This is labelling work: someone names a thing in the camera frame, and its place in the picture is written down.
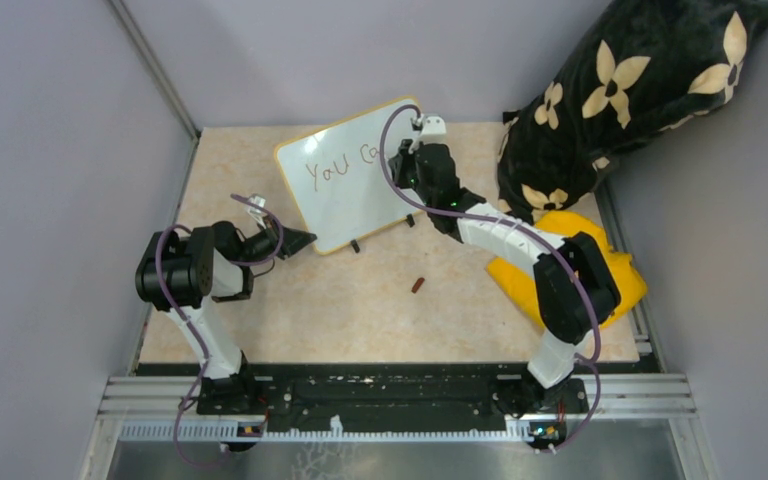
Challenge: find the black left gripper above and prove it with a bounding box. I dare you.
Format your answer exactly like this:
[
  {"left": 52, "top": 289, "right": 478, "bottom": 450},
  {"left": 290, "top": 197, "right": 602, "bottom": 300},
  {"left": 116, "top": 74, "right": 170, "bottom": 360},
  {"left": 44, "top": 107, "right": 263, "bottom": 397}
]
[{"left": 238, "top": 214, "right": 317, "bottom": 266}]

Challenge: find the yellow framed whiteboard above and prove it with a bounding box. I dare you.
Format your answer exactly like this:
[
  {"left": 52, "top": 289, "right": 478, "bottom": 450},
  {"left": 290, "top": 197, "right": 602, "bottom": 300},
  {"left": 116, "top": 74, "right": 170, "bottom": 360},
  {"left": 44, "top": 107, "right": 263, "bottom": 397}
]
[{"left": 274, "top": 96, "right": 421, "bottom": 255}]

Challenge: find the red marker cap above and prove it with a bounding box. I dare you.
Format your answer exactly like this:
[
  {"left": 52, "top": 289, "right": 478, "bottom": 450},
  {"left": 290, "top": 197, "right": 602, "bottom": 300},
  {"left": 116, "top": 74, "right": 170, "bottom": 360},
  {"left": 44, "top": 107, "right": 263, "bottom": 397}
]
[{"left": 411, "top": 277, "right": 425, "bottom": 293}]

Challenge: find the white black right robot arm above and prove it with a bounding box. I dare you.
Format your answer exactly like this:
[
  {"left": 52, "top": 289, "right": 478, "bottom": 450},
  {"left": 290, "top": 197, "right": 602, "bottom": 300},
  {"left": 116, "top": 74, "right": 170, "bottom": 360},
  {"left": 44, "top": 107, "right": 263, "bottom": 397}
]
[{"left": 384, "top": 139, "right": 621, "bottom": 412}]

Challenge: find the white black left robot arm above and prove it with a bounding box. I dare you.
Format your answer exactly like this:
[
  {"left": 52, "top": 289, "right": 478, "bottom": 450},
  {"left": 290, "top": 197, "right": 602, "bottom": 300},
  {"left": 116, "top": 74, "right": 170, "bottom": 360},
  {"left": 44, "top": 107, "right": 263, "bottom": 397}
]
[{"left": 135, "top": 221, "right": 317, "bottom": 414}]

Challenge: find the yellow cloth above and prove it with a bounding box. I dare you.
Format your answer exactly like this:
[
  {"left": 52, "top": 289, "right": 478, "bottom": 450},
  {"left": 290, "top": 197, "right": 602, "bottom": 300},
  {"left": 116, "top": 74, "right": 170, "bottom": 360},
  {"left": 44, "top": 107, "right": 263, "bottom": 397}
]
[{"left": 486, "top": 211, "right": 648, "bottom": 328}]

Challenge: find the black floral pillow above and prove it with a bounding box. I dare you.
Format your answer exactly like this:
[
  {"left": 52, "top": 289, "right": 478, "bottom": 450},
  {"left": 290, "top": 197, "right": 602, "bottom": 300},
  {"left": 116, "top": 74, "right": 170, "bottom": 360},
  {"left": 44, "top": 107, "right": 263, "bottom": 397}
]
[{"left": 496, "top": 1, "right": 768, "bottom": 223}]

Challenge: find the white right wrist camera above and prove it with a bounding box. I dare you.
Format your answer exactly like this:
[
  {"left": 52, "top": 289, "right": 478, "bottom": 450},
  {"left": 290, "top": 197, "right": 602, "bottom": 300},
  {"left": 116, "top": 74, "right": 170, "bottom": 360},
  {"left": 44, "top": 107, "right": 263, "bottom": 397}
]
[{"left": 409, "top": 114, "right": 447, "bottom": 153}]

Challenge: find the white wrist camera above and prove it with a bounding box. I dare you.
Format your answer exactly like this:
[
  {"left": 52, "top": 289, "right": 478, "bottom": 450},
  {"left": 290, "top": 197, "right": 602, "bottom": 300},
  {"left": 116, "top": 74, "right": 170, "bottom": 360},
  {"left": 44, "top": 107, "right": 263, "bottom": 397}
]
[
  {"left": 246, "top": 195, "right": 266, "bottom": 215},
  {"left": 409, "top": 114, "right": 447, "bottom": 153}
]

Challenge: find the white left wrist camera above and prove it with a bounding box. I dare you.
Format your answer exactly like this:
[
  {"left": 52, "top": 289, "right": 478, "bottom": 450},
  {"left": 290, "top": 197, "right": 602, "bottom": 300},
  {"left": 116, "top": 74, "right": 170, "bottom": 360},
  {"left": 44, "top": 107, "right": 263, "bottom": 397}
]
[{"left": 246, "top": 195, "right": 266, "bottom": 215}]

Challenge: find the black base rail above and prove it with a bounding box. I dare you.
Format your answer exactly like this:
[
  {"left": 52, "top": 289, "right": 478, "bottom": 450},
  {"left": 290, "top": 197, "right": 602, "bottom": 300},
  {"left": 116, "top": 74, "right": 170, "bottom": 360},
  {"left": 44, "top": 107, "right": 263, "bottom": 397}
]
[{"left": 133, "top": 361, "right": 591, "bottom": 435}]

